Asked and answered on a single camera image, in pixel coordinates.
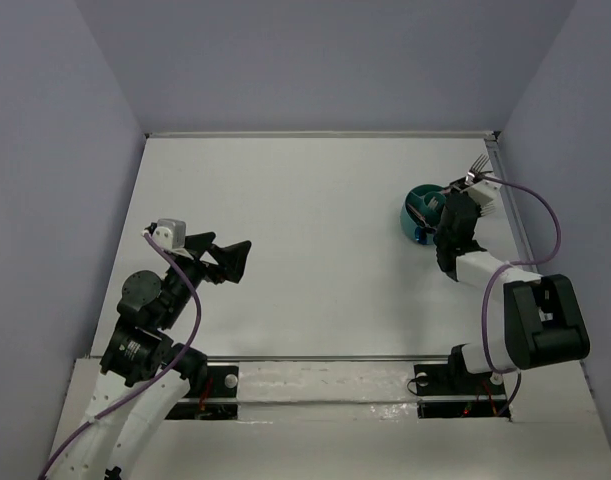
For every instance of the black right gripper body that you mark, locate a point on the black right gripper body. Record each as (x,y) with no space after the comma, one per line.
(439,236)

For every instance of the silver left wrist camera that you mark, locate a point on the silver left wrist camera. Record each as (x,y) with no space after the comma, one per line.
(168,234)

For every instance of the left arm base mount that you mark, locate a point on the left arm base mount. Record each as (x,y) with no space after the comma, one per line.
(214,400)

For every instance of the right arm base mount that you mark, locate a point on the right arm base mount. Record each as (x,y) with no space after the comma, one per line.
(443,394)

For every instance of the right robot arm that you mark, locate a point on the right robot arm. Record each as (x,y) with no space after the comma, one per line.
(527,320)

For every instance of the teal round utensil holder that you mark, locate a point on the teal round utensil holder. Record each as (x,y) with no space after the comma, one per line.
(421,212)

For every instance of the silver spoon pink handle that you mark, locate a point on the silver spoon pink handle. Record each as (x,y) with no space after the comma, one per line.
(418,218)

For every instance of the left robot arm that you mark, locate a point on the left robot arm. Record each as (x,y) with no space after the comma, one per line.
(149,363)

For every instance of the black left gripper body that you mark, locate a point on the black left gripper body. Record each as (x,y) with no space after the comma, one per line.
(205,257)

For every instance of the fork with teal handle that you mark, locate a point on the fork with teal handle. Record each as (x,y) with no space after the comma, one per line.
(474,174)

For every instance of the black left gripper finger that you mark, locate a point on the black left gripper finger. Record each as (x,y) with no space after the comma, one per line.
(230,262)
(197,245)

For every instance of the blue spoon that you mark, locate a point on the blue spoon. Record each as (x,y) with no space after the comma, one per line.
(423,236)

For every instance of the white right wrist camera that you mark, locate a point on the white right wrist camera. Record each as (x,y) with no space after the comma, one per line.
(484,194)

